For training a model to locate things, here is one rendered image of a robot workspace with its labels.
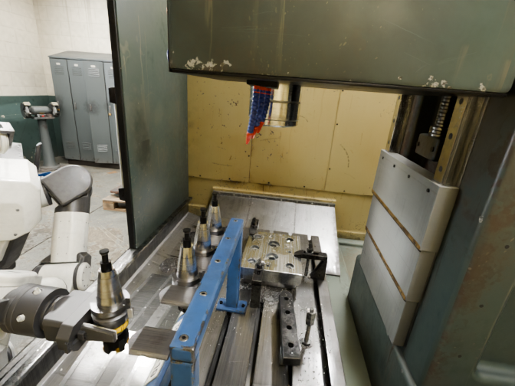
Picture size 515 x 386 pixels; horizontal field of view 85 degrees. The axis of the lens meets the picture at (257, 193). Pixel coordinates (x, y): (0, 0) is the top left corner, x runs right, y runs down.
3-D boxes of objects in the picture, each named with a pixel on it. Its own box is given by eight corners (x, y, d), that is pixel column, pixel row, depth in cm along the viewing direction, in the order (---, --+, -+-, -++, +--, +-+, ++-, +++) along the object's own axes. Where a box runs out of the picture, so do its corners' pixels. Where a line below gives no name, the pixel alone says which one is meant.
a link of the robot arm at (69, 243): (48, 290, 85) (55, 216, 89) (96, 287, 87) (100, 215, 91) (24, 296, 73) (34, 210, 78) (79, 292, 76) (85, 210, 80)
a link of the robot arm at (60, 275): (-4, 315, 62) (44, 302, 80) (48, 311, 64) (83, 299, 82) (3, 266, 64) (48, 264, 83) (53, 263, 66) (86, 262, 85)
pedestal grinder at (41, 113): (38, 172, 482) (24, 102, 443) (31, 168, 502) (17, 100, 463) (69, 168, 518) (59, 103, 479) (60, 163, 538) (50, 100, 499)
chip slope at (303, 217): (180, 274, 155) (179, 231, 146) (212, 221, 218) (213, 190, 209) (345, 296, 148) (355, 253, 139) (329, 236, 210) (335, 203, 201)
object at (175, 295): (154, 303, 53) (154, 300, 53) (165, 286, 58) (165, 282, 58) (190, 309, 53) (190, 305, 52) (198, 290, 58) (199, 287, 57)
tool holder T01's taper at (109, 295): (117, 310, 48) (113, 277, 46) (90, 309, 48) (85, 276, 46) (128, 292, 52) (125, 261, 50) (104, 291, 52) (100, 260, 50)
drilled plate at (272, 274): (238, 277, 105) (239, 266, 103) (249, 240, 132) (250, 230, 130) (300, 286, 103) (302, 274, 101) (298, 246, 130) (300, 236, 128)
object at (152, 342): (121, 354, 43) (120, 350, 43) (139, 327, 48) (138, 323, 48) (165, 361, 42) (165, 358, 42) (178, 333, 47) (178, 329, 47)
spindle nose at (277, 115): (301, 129, 83) (306, 85, 79) (247, 125, 83) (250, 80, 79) (294, 122, 98) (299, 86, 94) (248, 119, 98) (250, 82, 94)
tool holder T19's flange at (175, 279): (196, 294, 58) (196, 284, 57) (167, 289, 58) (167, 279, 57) (205, 276, 63) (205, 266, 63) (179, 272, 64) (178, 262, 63)
